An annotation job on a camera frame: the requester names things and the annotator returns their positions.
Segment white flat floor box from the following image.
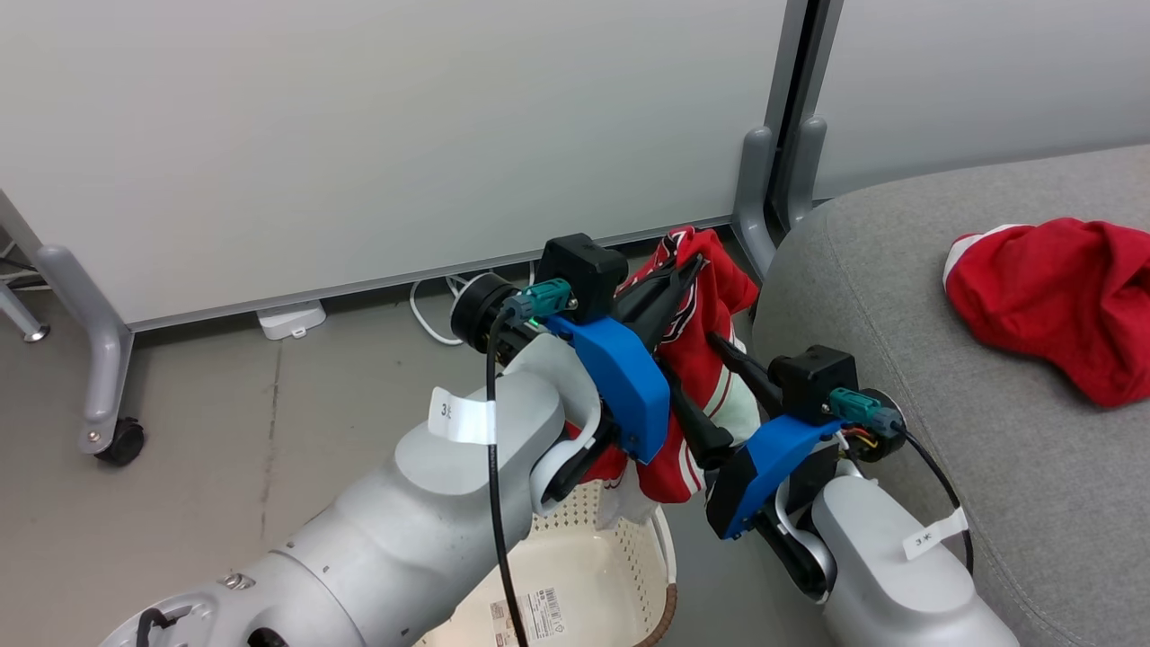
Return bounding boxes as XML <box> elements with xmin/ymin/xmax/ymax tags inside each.
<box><xmin>256</xmin><ymin>301</ymin><xmax>328</xmax><ymax>341</ymax></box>

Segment grey partition leg with caster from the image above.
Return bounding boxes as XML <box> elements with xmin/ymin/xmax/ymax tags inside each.
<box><xmin>34</xmin><ymin>243</ymin><xmax>146</xmax><ymax>468</ymax></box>

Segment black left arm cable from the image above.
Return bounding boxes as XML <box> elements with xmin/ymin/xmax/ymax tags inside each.
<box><xmin>485</xmin><ymin>306</ymin><xmax>533</xmax><ymax>647</ymax></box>

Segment teal cable connector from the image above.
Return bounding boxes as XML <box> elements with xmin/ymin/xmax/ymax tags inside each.
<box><xmin>503</xmin><ymin>278</ymin><xmax>574</xmax><ymax>322</ymax></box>
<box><xmin>827</xmin><ymin>387</ymin><xmax>903</xmax><ymax>439</ymax></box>

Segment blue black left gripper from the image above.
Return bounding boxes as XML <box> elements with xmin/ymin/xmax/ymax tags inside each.
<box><xmin>528</xmin><ymin>255</ymin><xmax>705</xmax><ymax>465</ymax></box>

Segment red jersey with black print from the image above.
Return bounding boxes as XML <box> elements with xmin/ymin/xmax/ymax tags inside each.
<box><xmin>562</xmin><ymin>226</ymin><xmax>761</xmax><ymax>531</ymax></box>

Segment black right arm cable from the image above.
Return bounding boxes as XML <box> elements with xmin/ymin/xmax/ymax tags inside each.
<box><xmin>898</xmin><ymin>428</ymin><xmax>977</xmax><ymax>576</ymax></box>

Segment barcode sticker on basket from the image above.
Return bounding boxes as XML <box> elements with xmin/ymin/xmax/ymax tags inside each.
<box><xmin>489</xmin><ymin>587</ymin><xmax>566</xmax><ymax>645</ymax></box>

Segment cream plastic laundry basket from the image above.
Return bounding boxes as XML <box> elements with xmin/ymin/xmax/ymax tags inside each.
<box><xmin>413</xmin><ymin>481</ymin><xmax>680</xmax><ymax>647</ymax></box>

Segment grey partition foot post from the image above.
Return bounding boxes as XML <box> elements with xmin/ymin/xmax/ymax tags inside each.
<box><xmin>774</xmin><ymin>115</ymin><xmax>828</xmax><ymax>231</ymax></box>
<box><xmin>731</xmin><ymin>126</ymin><xmax>776</xmax><ymax>276</ymax></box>

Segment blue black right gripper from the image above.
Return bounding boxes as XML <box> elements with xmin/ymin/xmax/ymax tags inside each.
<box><xmin>659</xmin><ymin>332</ymin><xmax>843</xmax><ymax>541</ymax></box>

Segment metal-legged desk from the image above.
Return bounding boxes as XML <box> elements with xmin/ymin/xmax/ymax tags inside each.
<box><xmin>0</xmin><ymin>261</ymin><xmax>51</xmax><ymax>344</ymax></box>

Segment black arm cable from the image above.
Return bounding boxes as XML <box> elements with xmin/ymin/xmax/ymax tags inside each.
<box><xmin>898</xmin><ymin>428</ymin><xmax>977</xmax><ymax>576</ymax></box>
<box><xmin>485</xmin><ymin>306</ymin><xmax>533</xmax><ymax>647</ymax></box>

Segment wide white partition panel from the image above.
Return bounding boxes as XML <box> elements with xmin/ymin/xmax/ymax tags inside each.
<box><xmin>0</xmin><ymin>0</ymin><xmax>793</xmax><ymax>332</ymax></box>

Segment teal left cable connector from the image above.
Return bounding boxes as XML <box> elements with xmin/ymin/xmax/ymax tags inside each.
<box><xmin>503</xmin><ymin>278</ymin><xmax>574</xmax><ymax>322</ymax></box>

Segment grey fabric sofa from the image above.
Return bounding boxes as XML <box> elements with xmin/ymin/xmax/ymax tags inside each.
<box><xmin>750</xmin><ymin>144</ymin><xmax>1150</xmax><ymax>647</ymax></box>

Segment teal right cable connector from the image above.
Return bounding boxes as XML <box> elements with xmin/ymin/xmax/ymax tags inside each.
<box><xmin>827</xmin><ymin>387</ymin><xmax>903</xmax><ymax>439</ymax></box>

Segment red garment with white trim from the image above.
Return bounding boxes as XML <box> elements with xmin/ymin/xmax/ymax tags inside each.
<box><xmin>943</xmin><ymin>217</ymin><xmax>1150</xmax><ymax>409</ymax></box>

